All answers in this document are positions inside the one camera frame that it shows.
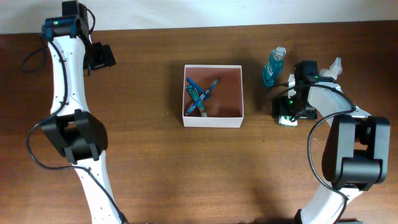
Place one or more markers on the blue mouthwash bottle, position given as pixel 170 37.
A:
pixel 274 66

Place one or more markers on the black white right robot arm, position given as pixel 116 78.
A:
pixel 357 148

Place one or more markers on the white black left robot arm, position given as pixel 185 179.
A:
pixel 72 130

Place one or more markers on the teal white toothpaste tube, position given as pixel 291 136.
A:
pixel 197 102

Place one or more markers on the white cardboard box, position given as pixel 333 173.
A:
pixel 225 107

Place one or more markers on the blue disposable razor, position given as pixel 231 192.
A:
pixel 202 94

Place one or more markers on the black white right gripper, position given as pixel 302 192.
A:
pixel 311 114

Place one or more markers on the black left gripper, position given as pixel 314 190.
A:
pixel 107 56

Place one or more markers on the clear purple foam soap bottle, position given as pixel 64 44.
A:
pixel 334 70

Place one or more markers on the green Dettol soap bar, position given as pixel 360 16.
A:
pixel 285 121

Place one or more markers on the blue white toothbrush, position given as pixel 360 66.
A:
pixel 214 83

